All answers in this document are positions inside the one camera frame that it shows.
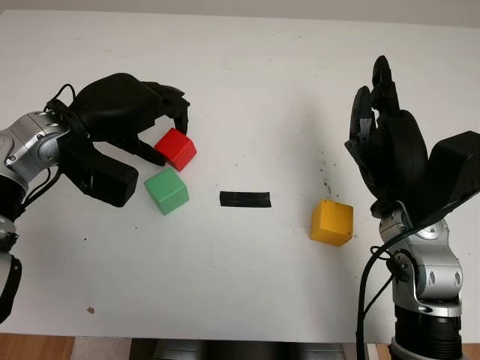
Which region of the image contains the red cube block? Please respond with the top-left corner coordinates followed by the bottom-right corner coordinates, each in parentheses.
top-left (154, 127), bottom-right (198, 173)

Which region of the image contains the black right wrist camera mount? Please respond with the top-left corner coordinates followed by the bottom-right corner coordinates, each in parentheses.
top-left (423, 130), bottom-right (480, 228)

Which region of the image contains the yellow cube block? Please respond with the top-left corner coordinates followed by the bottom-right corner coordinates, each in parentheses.
top-left (309, 199), bottom-right (354, 248)

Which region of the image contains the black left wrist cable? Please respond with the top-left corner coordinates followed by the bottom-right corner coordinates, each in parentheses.
top-left (18, 82), bottom-right (93, 218)

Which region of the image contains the green cube block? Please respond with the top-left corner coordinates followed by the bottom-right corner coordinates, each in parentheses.
top-left (144, 166), bottom-right (190, 216)

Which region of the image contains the black tape strip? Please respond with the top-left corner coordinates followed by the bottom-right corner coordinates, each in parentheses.
top-left (219, 190), bottom-right (272, 209)

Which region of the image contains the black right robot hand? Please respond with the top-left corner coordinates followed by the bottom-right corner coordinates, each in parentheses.
top-left (344, 55), bottom-right (429, 211)

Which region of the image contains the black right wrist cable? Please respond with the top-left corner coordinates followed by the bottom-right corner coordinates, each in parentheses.
top-left (354, 220), bottom-right (417, 360)

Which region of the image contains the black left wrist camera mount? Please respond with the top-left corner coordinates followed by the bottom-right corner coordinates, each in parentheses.
top-left (61, 127), bottom-right (139, 208)

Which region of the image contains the dark robot torso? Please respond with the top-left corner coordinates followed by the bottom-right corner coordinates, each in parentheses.
top-left (130, 339), bottom-right (368, 360)

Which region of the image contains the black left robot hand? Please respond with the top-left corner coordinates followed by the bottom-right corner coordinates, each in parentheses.
top-left (73, 73), bottom-right (191, 168)

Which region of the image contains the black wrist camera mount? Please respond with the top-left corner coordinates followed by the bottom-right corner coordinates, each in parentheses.
top-left (61, 127), bottom-right (139, 208)
top-left (423, 130), bottom-right (480, 228)

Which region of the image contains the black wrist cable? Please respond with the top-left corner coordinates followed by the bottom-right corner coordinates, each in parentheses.
top-left (354, 220), bottom-right (417, 360)
top-left (18, 82), bottom-right (93, 218)

